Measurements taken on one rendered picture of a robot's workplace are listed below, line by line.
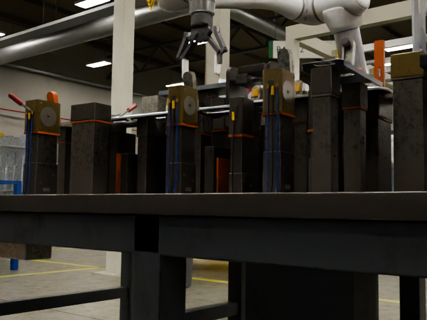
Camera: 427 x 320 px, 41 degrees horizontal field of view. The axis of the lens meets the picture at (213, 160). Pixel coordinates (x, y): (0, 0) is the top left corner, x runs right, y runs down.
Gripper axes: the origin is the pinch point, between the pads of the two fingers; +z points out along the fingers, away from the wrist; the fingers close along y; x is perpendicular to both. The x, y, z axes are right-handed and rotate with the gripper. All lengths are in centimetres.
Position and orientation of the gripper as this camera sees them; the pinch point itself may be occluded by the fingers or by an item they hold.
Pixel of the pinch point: (201, 73)
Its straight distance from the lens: 197.6
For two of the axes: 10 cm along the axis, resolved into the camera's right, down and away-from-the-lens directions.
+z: -0.1, 10.0, -0.8
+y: -8.2, 0.4, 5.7
